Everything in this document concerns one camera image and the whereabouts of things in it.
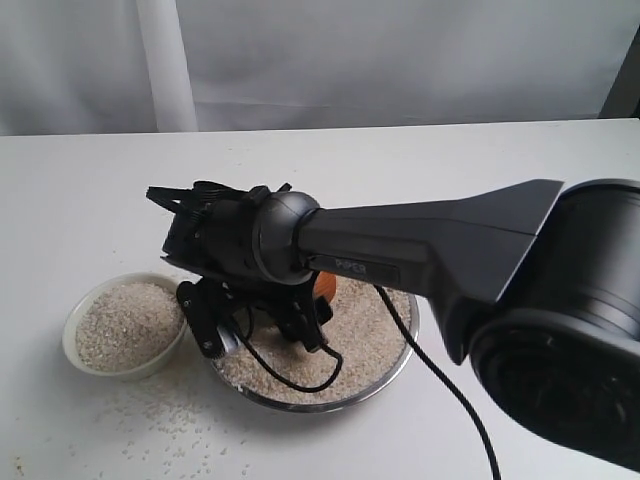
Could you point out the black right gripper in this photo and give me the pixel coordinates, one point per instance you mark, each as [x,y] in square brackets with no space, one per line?
[211,235]

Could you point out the brown wooden cup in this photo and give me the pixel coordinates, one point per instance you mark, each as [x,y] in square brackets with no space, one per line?
[325,286]

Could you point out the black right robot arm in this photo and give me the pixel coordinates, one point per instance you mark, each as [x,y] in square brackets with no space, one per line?
[535,284]

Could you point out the rice in steel tray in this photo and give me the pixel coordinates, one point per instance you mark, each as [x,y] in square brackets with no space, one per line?
[360,345]

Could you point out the spilled rice grains on table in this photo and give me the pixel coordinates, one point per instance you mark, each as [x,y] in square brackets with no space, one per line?
[166,427]

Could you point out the white ceramic bowl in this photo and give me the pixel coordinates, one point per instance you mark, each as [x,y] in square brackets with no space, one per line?
[68,336]

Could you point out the rice in white bowl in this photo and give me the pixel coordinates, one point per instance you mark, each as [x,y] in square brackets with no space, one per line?
[127,326]

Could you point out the round steel tray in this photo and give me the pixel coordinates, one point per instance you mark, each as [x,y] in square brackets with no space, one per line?
[320,402]

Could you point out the white backdrop curtain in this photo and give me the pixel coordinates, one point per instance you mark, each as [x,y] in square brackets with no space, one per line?
[96,67]

